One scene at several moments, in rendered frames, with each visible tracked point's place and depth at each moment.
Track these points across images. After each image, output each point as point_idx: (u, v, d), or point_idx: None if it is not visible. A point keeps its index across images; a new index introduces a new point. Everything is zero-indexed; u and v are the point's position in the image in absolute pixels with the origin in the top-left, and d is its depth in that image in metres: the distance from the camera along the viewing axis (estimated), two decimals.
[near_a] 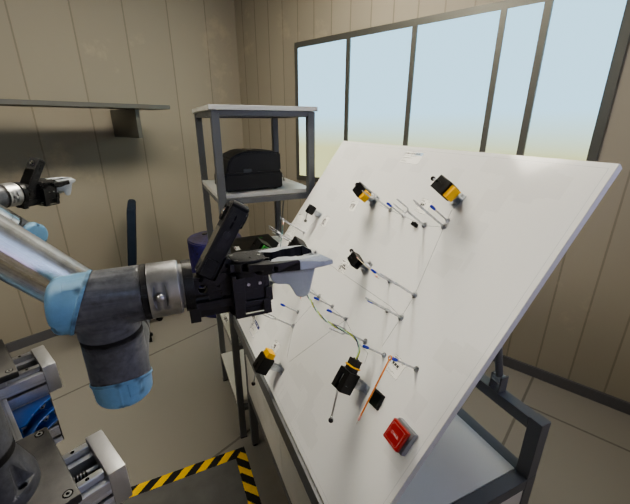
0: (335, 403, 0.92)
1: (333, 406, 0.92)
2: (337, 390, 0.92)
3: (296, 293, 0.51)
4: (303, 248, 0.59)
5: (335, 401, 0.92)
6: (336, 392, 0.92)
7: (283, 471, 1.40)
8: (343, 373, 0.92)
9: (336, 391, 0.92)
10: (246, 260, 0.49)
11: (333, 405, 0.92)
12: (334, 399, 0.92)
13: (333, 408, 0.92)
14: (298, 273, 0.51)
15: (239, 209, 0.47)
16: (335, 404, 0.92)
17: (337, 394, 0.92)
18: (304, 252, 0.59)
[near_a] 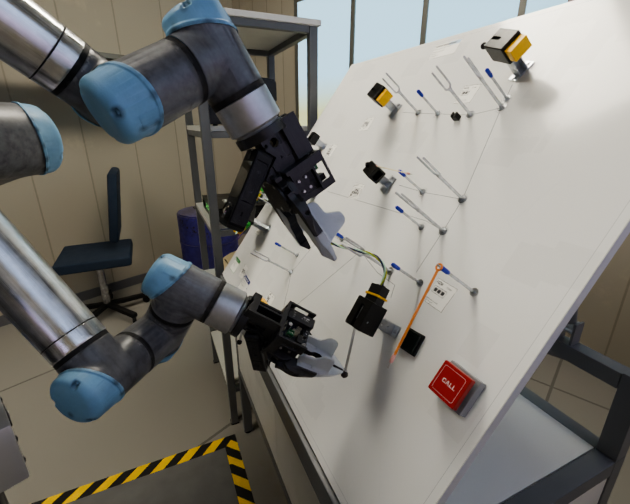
0: (351, 348, 0.64)
1: (348, 353, 0.64)
2: (353, 330, 0.63)
3: None
4: (324, 254, 0.53)
5: (351, 346, 0.63)
6: (352, 332, 0.63)
7: (279, 457, 1.12)
8: (363, 305, 0.63)
9: (353, 331, 0.63)
10: (266, 193, 0.53)
11: (349, 352, 0.64)
12: (350, 343, 0.64)
13: (348, 357, 0.64)
14: None
15: None
16: (351, 350, 0.64)
17: (354, 335, 0.63)
18: (328, 252, 0.53)
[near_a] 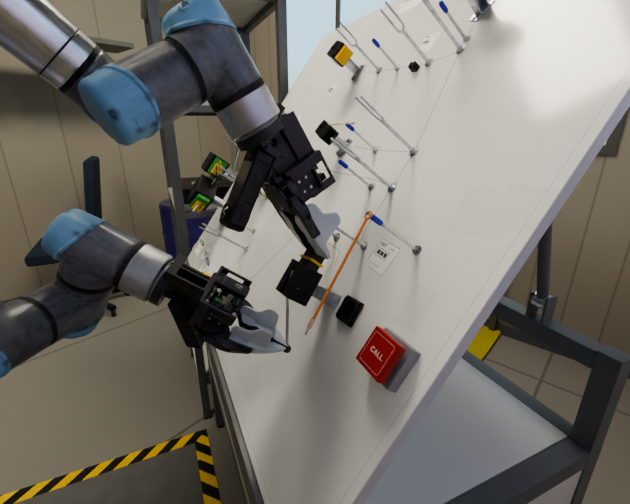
0: (288, 320, 0.56)
1: (286, 325, 0.56)
2: (286, 299, 0.55)
3: None
4: (318, 252, 0.54)
5: (287, 317, 0.56)
6: (286, 302, 0.55)
7: None
8: (293, 270, 0.55)
9: (286, 300, 0.55)
10: (266, 193, 0.53)
11: (286, 324, 0.56)
12: (286, 314, 0.56)
13: (286, 329, 0.56)
14: None
15: None
16: (288, 321, 0.56)
17: (288, 305, 0.55)
18: (322, 250, 0.55)
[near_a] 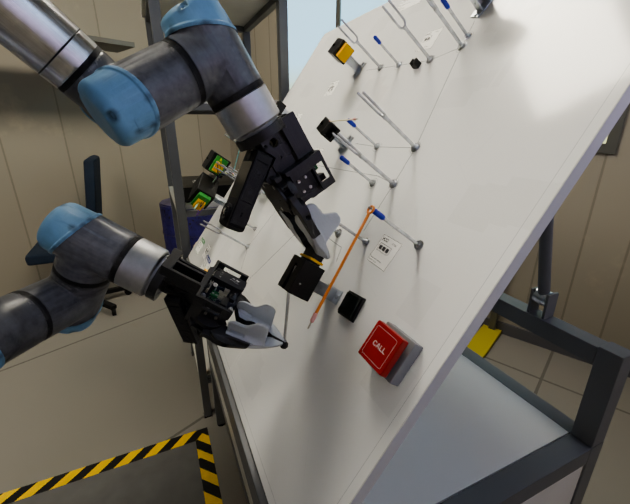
0: (287, 315, 0.56)
1: (285, 321, 0.56)
2: (287, 294, 0.55)
3: None
4: (318, 252, 0.54)
5: (287, 312, 0.56)
6: (286, 297, 0.55)
7: (237, 448, 1.03)
8: (296, 265, 0.55)
9: (287, 295, 0.55)
10: (265, 193, 0.53)
11: (285, 319, 0.56)
12: (285, 309, 0.56)
13: (285, 325, 0.56)
14: None
15: None
16: (287, 316, 0.56)
17: (289, 300, 0.55)
18: (322, 250, 0.55)
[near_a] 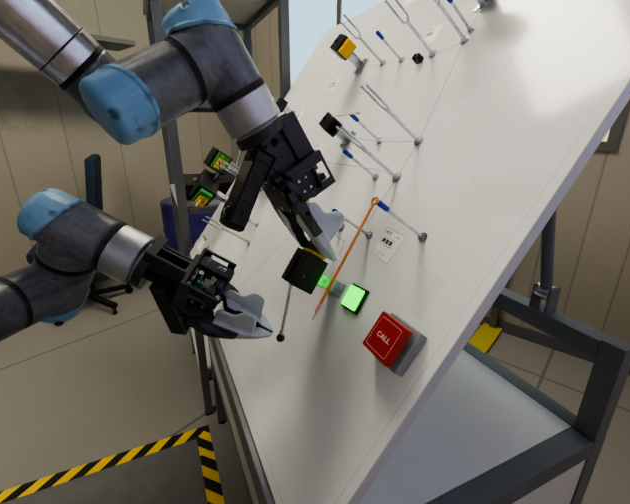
0: (287, 307, 0.55)
1: (284, 313, 0.56)
2: (289, 286, 0.55)
3: None
4: (323, 254, 0.53)
5: (287, 305, 0.55)
6: (288, 289, 0.55)
7: (239, 444, 1.03)
8: None
9: (289, 287, 0.55)
10: (266, 193, 0.53)
11: (284, 311, 0.56)
12: (286, 301, 0.55)
13: (284, 318, 0.56)
14: None
15: None
16: (287, 309, 0.56)
17: (290, 293, 0.55)
18: (327, 252, 0.53)
